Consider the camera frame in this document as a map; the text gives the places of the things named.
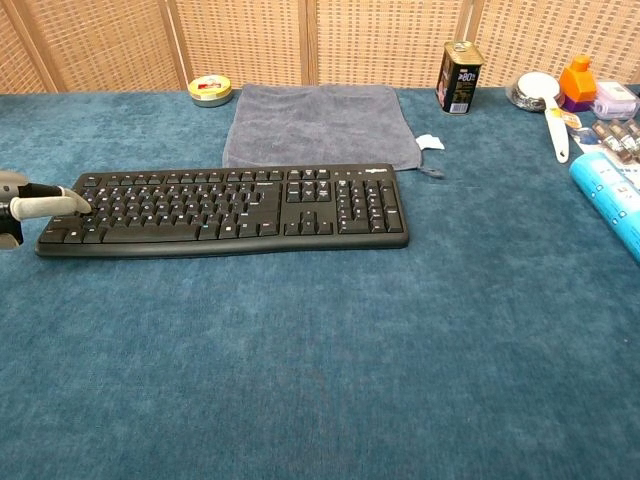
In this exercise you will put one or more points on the blue velvet tablecloth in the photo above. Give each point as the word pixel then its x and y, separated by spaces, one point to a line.
pixel 320 350

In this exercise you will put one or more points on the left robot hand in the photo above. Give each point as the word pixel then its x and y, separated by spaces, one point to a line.
pixel 35 206

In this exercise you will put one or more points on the clear plastic box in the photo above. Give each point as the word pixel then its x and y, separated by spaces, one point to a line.
pixel 615 100

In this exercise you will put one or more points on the orange plastic bottle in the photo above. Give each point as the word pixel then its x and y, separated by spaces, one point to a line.
pixel 578 80

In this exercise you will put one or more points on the round yellow tin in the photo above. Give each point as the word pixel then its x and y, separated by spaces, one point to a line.
pixel 210 90

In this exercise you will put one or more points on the packaged brown items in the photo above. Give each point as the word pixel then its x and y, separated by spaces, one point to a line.
pixel 617 137

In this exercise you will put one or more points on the black and gold can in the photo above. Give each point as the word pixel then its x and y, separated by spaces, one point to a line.
pixel 459 80

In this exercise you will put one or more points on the black computer keyboard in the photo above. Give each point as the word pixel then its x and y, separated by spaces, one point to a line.
pixel 200 215

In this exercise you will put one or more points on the grey microfibre towel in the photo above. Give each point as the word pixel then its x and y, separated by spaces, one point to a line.
pixel 315 125

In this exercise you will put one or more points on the folding rattan screen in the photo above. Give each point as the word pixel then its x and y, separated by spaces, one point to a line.
pixel 300 40

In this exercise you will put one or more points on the light blue printed roll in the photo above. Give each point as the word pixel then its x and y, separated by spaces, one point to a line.
pixel 610 200

